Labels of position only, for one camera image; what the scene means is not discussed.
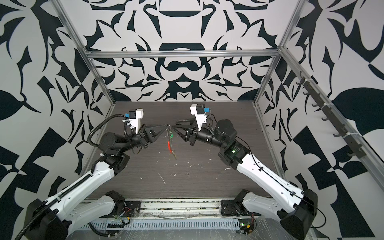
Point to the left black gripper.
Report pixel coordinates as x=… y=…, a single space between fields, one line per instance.
x=146 y=136

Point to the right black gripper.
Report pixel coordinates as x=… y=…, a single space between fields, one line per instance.
x=193 y=136

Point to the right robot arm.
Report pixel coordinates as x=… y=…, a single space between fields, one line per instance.
x=240 y=157

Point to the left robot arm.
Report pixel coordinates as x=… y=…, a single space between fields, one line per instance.
x=60 y=215

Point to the small circuit board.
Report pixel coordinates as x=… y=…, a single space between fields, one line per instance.
x=247 y=226

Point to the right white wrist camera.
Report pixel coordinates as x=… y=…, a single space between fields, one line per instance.
x=199 y=111

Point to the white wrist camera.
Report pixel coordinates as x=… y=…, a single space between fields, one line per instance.
x=199 y=111
x=133 y=119

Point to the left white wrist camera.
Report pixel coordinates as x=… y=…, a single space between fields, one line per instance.
x=133 y=119

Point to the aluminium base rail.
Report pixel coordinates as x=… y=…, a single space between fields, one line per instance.
x=193 y=208

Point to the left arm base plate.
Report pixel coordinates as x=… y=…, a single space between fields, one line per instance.
x=129 y=208

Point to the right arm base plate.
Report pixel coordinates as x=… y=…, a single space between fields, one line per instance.
x=232 y=208

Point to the white slotted cable duct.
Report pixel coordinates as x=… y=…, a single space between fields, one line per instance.
x=170 y=224

